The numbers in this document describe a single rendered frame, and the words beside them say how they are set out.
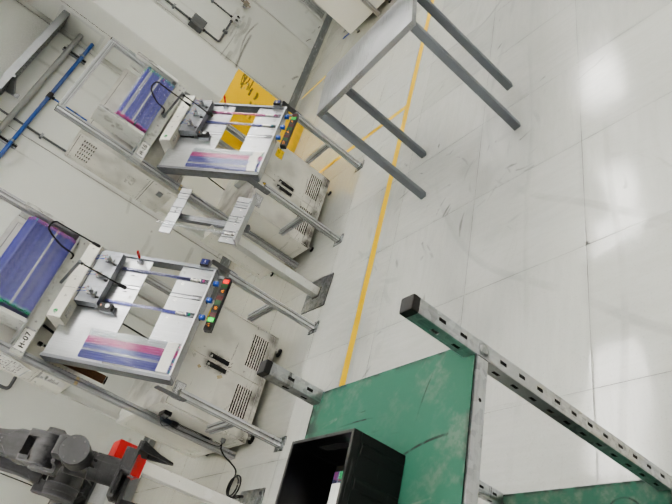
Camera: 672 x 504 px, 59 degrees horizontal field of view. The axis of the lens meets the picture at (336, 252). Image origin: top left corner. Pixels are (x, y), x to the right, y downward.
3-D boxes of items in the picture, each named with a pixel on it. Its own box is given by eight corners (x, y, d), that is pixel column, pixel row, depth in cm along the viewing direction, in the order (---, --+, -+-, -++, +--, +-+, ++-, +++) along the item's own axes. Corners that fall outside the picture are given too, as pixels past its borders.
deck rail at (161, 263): (220, 274, 338) (218, 267, 333) (218, 277, 337) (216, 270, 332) (105, 256, 350) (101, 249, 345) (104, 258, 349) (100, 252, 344)
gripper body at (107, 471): (136, 447, 125) (102, 437, 124) (114, 497, 119) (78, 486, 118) (137, 456, 130) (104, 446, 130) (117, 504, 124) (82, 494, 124)
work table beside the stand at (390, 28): (520, 126, 307) (411, 20, 275) (421, 199, 348) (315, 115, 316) (512, 83, 339) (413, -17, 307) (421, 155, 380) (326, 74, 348)
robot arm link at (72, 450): (50, 429, 127) (28, 470, 122) (40, 412, 118) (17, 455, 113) (104, 446, 128) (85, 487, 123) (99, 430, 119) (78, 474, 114)
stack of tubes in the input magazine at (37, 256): (77, 239, 336) (31, 213, 325) (29, 314, 305) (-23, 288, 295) (70, 248, 345) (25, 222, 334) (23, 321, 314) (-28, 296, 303)
